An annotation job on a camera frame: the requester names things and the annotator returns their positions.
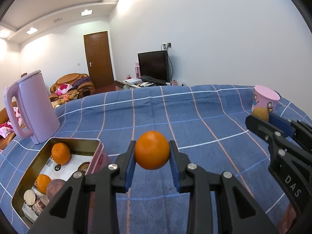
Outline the blue checked tablecloth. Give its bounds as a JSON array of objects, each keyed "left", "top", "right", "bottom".
[{"left": 0, "top": 84, "right": 312, "bottom": 234}]

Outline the cut water chestnut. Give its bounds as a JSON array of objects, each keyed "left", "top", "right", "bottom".
[
  {"left": 32, "top": 195, "right": 49, "bottom": 216},
  {"left": 23, "top": 189, "right": 36, "bottom": 206}
]

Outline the pink floral cushion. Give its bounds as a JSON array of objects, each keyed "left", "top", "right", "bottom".
[
  {"left": 13, "top": 106, "right": 24, "bottom": 127},
  {"left": 0, "top": 123, "right": 15, "bottom": 139},
  {"left": 55, "top": 83, "right": 74, "bottom": 95}
]

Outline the coffee table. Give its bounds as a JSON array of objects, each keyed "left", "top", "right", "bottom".
[{"left": 52, "top": 93, "right": 80, "bottom": 108}]

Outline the printed paper sheet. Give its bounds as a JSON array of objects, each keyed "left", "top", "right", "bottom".
[{"left": 22, "top": 153, "right": 94, "bottom": 222}]

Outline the large orange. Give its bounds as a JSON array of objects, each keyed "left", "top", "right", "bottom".
[{"left": 51, "top": 143, "right": 71, "bottom": 165}]

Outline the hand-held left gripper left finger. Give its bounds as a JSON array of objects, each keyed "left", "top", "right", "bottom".
[{"left": 28, "top": 140, "right": 136, "bottom": 234}]

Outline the white television stand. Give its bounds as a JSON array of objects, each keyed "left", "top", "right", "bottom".
[{"left": 122, "top": 78, "right": 171, "bottom": 91}]

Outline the dark water chestnut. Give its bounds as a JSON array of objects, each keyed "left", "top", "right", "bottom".
[{"left": 77, "top": 162, "right": 91, "bottom": 173}]

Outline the person's right hand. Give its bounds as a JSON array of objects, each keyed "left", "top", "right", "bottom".
[{"left": 278, "top": 202, "right": 298, "bottom": 234}]

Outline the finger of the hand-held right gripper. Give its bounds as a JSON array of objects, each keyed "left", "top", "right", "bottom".
[
  {"left": 268, "top": 113, "right": 312, "bottom": 153},
  {"left": 245, "top": 115, "right": 293, "bottom": 159}
]

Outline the cut water chestnut back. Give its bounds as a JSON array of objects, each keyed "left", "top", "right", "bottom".
[{"left": 32, "top": 195, "right": 49, "bottom": 216}]

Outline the black power cable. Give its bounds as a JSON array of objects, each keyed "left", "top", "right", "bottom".
[{"left": 167, "top": 49, "right": 175, "bottom": 83}]

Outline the brown wooden door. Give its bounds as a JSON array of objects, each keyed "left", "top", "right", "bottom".
[{"left": 83, "top": 31, "right": 115, "bottom": 90}]

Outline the purple electric kettle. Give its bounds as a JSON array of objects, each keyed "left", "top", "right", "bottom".
[{"left": 4, "top": 70, "right": 61, "bottom": 145}]

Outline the pink tin box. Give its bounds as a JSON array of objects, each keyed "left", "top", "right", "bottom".
[{"left": 11, "top": 138, "right": 111, "bottom": 228}]

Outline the brown leather sofa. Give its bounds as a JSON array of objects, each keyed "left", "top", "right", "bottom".
[{"left": 0, "top": 101, "right": 27, "bottom": 152}]

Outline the brown leather armchair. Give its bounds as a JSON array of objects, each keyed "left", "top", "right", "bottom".
[{"left": 50, "top": 73, "right": 95, "bottom": 100}]

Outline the pink cartoon cup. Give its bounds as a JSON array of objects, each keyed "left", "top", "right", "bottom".
[{"left": 251, "top": 85, "right": 281, "bottom": 114}]

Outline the black television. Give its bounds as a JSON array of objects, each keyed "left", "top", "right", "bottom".
[{"left": 137, "top": 50, "right": 170, "bottom": 83}]

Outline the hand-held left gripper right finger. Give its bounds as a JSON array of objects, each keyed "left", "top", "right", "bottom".
[{"left": 169, "top": 140, "right": 278, "bottom": 234}]

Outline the small yellow-green fruit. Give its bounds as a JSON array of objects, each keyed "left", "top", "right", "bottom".
[{"left": 252, "top": 107, "right": 269, "bottom": 122}]

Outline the purple blanket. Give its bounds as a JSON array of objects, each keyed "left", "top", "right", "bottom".
[{"left": 72, "top": 77, "right": 90, "bottom": 89}]

